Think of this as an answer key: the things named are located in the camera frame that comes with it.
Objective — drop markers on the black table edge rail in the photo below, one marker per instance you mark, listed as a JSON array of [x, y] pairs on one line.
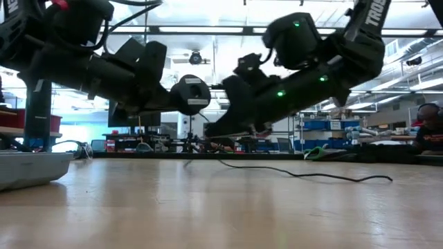
[[155, 155]]

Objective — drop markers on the wooden shelf board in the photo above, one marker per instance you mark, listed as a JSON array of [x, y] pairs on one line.
[[10, 130]]

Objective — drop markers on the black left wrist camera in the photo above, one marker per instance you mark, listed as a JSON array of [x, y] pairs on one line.
[[129, 53]]

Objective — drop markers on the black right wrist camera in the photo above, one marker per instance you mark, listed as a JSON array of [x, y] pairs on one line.
[[249, 65]]

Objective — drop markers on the black thick support post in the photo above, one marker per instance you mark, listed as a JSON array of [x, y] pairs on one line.
[[38, 117]]

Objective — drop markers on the black round ceiling camera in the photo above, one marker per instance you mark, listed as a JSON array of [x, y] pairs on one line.
[[195, 58]]

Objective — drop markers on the white square column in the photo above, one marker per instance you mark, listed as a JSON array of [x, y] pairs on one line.
[[181, 126]]

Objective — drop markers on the over-ear headphones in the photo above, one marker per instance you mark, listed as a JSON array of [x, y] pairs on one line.
[[418, 114]]

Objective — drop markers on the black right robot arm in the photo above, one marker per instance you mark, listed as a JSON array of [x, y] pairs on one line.
[[311, 86]]

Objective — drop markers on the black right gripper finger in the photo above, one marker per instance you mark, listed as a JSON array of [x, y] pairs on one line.
[[261, 127], [225, 128]]

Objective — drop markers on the small black ceiling device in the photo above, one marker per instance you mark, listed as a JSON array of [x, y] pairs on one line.
[[413, 61]]

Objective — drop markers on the white ceiling air vent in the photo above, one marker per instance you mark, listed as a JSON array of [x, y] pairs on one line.
[[392, 49]]

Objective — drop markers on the red storage bin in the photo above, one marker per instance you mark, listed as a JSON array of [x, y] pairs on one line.
[[12, 119]]

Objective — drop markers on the blue labelled storage bin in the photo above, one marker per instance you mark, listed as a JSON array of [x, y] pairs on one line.
[[349, 124]]

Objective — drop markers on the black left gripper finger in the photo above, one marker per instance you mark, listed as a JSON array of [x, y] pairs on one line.
[[166, 100]]

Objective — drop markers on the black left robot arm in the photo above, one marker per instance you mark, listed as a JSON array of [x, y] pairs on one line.
[[69, 72]]

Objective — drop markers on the person seated at bench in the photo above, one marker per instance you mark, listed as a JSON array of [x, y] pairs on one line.
[[223, 147]]

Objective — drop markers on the black overhead frame bar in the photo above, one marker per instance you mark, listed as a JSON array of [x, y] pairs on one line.
[[247, 30]]

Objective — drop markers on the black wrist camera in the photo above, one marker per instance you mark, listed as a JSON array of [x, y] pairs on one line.
[[249, 65], [129, 53]]

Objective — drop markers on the grey plastic tray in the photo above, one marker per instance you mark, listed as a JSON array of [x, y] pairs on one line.
[[31, 169]]

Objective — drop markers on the black computer monitor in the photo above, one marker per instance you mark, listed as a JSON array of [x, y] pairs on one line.
[[152, 121]]

